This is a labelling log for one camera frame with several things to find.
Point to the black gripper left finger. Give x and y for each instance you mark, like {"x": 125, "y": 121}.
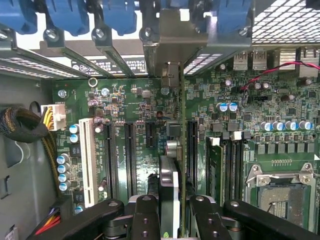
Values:
{"x": 146, "y": 220}

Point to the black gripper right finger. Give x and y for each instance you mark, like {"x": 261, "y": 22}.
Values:
{"x": 207, "y": 220}

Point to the green RAM stick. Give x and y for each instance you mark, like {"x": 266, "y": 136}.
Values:
{"x": 215, "y": 175}

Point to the green motherboard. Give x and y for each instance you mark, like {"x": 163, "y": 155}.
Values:
{"x": 145, "y": 170}

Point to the long black expansion slot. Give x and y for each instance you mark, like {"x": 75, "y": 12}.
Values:
{"x": 110, "y": 160}
{"x": 130, "y": 160}
{"x": 192, "y": 155}

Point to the CPU socket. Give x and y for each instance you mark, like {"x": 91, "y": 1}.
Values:
{"x": 282, "y": 207}

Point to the white PCI expansion slot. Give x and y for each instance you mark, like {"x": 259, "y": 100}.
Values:
{"x": 88, "y": 162}

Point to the short black expansion slot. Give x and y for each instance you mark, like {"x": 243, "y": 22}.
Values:
{"x": 150, "y": 135}

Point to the white power connector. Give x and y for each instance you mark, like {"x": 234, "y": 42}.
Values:
{"x": 58, "y": 117}

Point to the open grey PC case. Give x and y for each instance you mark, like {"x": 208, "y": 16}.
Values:
{"x": 20, "y": 162}

